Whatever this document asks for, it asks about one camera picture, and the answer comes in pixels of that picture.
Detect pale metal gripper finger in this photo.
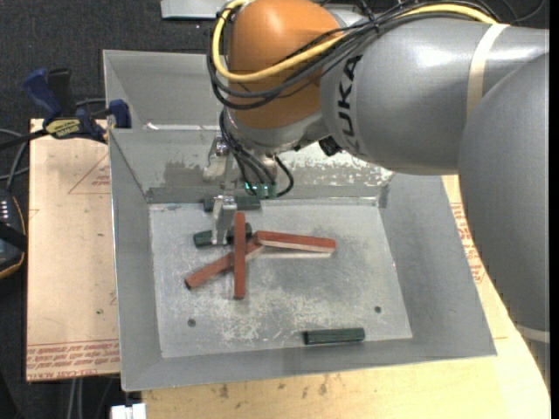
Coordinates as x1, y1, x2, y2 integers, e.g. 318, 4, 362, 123
211, 194, 238, 247
202, 136, 230, 182

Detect dark green flat block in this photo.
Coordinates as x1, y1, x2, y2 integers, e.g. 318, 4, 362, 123
302, 326, 366, 347
192, 223, 254, 249

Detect red-brown flat block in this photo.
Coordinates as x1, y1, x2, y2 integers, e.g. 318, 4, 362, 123
253, 230, 338, 259
232, 211, 248, 301
183, 239, 265, 291

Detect grey metal bin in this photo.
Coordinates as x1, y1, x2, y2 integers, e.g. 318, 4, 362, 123
102, 49, 498, 393

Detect brown cardboard board, red print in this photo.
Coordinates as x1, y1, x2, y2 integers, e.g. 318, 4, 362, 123
25, 118, 510, 383

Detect black cylinder on white bracket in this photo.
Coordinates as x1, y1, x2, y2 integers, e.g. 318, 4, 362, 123
317, 134, 343, 157

